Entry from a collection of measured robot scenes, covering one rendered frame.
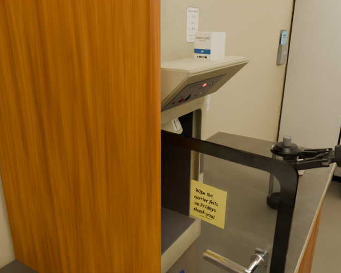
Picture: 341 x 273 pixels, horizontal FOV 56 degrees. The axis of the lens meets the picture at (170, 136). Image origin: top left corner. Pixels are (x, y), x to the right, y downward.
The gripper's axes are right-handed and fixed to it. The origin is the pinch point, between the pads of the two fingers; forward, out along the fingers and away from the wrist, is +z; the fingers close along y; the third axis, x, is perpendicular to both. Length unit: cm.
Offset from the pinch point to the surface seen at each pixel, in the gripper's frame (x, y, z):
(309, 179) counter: 19.1, -28.8, -0.3
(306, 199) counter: 19.7, -9.2, -2.0
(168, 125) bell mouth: -28, 49, 13
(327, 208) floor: 109, -185, 24
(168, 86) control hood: -37, 65, 0
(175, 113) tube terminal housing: -30, 50, 9
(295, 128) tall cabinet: 44, -247, 52
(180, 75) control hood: -38, 65, -3
